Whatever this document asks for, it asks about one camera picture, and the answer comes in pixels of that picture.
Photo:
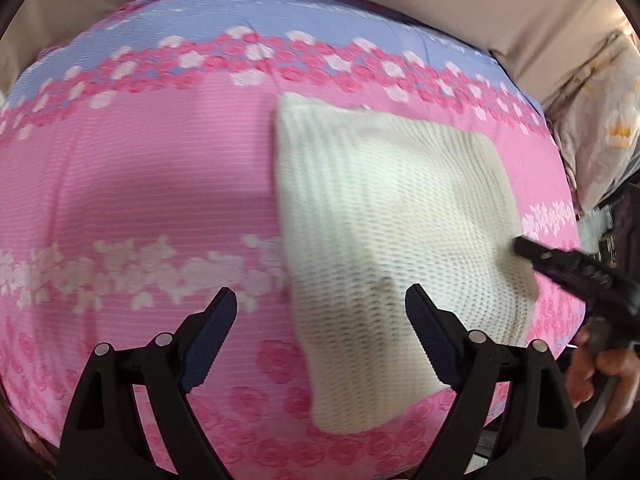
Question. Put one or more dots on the white red black knit sweater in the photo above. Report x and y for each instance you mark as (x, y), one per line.
(390, 210)

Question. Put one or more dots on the pink floral bedsheet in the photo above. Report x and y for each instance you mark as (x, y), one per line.
(150, 160)

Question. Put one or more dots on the dark cloth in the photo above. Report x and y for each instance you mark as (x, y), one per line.
(625, 215)

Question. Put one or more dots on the person's right hand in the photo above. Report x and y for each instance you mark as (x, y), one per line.
(617, 370)

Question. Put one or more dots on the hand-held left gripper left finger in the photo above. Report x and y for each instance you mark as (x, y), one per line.
(210, 340)

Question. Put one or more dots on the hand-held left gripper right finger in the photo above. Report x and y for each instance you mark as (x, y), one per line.
(430, 340)

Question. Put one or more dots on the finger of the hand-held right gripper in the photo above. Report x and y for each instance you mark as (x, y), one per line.
(575, 265)

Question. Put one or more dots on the floral pillow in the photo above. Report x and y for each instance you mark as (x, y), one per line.
(600, 125)

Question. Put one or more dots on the beige backdrop cloth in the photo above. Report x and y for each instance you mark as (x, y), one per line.
(450, 0)

